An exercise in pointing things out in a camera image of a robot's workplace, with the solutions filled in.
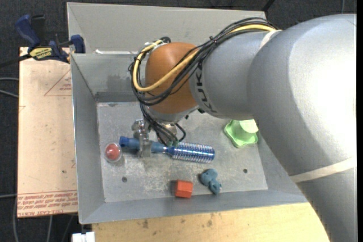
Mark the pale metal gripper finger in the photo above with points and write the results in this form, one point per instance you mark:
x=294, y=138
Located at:
x=137, y=127
x=145, y=148

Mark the grey metal bin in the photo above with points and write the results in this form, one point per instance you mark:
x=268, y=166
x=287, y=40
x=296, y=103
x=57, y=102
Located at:
x=158, y=178

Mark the red ball in clear dome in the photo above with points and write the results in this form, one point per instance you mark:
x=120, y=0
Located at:
x=112, y=152

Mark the blue hairbrush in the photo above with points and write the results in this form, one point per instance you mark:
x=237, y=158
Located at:
x=193, y=152

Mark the orange-red block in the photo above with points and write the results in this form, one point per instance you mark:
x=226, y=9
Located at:
x=183, y=188

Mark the blue toy animal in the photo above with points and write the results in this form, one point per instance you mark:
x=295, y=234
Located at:
x=210, y=179

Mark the green plastic cup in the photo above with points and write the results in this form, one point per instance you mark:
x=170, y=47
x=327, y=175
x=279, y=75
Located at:
x=241, y=134

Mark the brown cardboard board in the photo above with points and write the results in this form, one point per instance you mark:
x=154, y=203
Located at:
x=45, y=136

